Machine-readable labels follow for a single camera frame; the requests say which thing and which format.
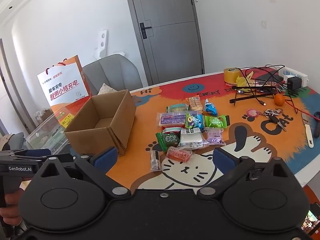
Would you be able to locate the yellow tape roll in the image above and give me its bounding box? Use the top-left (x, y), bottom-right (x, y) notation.
top-left (224, 67), bottom-right (242, 83)

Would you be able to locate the silver white snack packet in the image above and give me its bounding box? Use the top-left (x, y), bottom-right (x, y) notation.
top-left (178, 127), bottom-right (208, 148)

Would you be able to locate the grey chair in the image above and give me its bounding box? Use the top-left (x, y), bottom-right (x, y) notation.
top-left (82, 54), bottom-right (140, 96)

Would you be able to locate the clear plastic food container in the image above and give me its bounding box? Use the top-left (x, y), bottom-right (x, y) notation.
top-left (26, 107), bottom-right (73, 155)

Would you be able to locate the grey door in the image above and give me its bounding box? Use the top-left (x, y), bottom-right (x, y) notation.
top-left (123, 0), bottom-right (205, 85)

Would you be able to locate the blue plum snack packet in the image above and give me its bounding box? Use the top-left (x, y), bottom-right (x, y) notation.
top-left (186, 112), bottom-right (205, 130)

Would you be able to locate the white power strip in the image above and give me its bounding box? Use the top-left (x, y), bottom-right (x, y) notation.
top-left (279, 66), bottom-right (308, 85)

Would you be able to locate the black door handle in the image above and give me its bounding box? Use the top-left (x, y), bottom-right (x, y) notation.
top-left (139, 22), bottom-right (152, 39)

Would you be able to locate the yellow plastic wrapper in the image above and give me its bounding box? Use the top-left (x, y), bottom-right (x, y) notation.
top-left (236, 72), bottom-right (255, 87)

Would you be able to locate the bright green candy packet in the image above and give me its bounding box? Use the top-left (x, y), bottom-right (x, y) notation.
top-left (204, 115), bottom-right (227, 130)

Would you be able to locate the black charger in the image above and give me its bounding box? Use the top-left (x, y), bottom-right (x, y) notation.
top-left (287, 76), bottom-right (302, 90)

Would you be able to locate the red white green packet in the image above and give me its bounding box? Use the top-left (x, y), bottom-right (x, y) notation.
top-left (161, 127), bottom-right (184, 134)

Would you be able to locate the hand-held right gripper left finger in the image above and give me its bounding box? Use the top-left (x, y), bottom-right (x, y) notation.
top-left (34, 147), bottom-right (132, 197)

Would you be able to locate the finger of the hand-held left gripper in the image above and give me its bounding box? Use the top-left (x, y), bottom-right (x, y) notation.
top-left (0, 148), bottom-right (52, 157)
top-left (14, 155), bottom-right (48, 162)

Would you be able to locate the teal cracker packet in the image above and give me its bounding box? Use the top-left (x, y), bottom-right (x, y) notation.
top-left (166, 103), bottom-right (189, 113)

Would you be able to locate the black cable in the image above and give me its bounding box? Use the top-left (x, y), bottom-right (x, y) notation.
top-left (237, 65), bottom-right (287, 107)

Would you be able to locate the blue white snack packet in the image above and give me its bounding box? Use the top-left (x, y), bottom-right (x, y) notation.
top-left (203, 99), bottom-right (218, 115)

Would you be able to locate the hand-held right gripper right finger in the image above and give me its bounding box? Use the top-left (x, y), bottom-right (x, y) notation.
top-left (197, 147), bottom-right (297, 198)

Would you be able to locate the white handled knife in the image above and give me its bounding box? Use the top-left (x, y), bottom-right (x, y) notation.
top-left (301, 112), bottom-right (315, 148)

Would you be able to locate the orange white paper bag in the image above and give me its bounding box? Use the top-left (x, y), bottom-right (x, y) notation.
top-left (37, 54), bottom-right (93, 117)

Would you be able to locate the black metal laptop stand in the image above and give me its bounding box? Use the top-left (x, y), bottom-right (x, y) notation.
top-left (229, 85), bottom-right (300, 114)

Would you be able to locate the bunch of keys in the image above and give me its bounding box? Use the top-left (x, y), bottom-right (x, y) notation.
top-left (262, 108), bottom-right (287, 132)

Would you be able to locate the person's left hand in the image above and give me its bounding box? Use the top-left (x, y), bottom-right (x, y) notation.
top-left (0, 187), bottom-right (22, 227)

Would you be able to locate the brown cardboard box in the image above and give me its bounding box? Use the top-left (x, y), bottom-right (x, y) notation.
top-left (64, 89), bottom-right (137, 156)

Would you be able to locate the smartphone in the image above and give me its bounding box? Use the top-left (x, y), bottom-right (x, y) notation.
top-left (300, 210), bottom-right (320, 233)

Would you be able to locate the dotted beige cushion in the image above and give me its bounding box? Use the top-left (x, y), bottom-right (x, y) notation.
top-left (97, 83), bottom-right (118, 95)

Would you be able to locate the dark green candy packet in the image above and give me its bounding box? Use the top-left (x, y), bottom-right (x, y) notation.
top-left (155, 132), bottom-right (181, 152)

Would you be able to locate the white foam piece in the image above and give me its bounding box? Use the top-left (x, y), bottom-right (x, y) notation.
top-left (92, 29), bottom-right (109, 59)

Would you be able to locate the small clear stick packet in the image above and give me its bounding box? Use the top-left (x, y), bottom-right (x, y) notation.
top-left (149, 150), bottom-right (162, 172)

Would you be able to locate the black strap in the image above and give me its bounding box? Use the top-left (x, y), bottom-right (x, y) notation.
top-left (312, 112), bottom-right (320, 138)

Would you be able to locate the printed cartoon table mat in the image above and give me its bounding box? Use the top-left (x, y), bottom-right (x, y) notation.
top-left (106, 66), bottom-right (320, 190)

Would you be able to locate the grey sofa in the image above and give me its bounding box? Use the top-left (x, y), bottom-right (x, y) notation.
top-left (0, 132), bottom-right (25, 153)

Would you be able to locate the orange red snack packet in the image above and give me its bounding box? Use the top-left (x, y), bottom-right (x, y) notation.
top-left (166, 147), bottom-right (193, 162)

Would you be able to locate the small purple snack packet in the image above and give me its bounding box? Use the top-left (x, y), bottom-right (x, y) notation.
top-left (204, 128), bottom-right (225, 145)

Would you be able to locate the long purple snack packet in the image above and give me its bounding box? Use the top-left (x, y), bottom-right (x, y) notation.
top-left (157, 112), bottom-right (189, 127)

